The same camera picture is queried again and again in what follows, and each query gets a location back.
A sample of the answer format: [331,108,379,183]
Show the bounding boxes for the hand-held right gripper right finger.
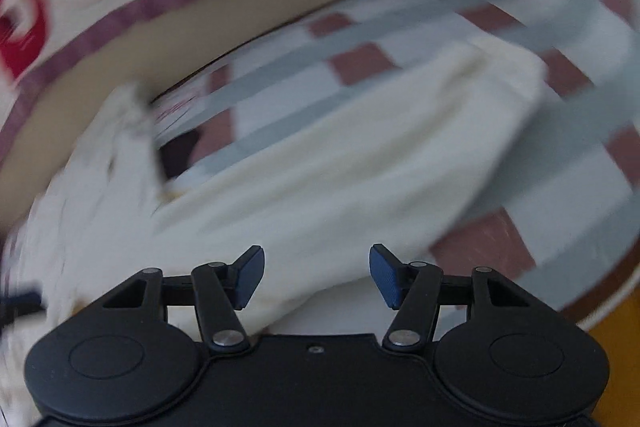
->
[369,244,533,350]

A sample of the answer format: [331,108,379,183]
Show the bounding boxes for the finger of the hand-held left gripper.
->
[0,289,46,333]

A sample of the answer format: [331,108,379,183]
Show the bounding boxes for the striped cartoon floor mat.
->
[150,0,640,323]

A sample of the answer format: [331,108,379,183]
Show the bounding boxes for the white waffle garment crocodile print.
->
[0,82,201,427]

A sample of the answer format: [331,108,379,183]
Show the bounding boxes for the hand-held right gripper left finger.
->
[102,245,266,350]

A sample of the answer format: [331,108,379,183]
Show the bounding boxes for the cream fleece jacket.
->
[150,39,551,338]

